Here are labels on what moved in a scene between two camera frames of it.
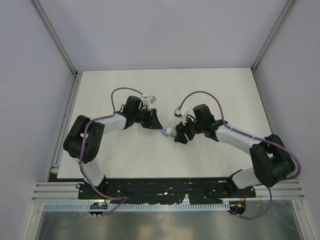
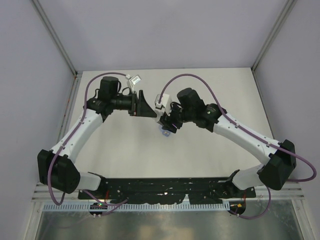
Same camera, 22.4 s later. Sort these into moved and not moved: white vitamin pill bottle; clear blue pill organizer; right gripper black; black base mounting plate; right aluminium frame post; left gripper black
Moved: left gripper black; right gripper black; white vitamin pill bottle
Not moved: clear blue pill organizer; black base mounting plate; right aluminium frame post
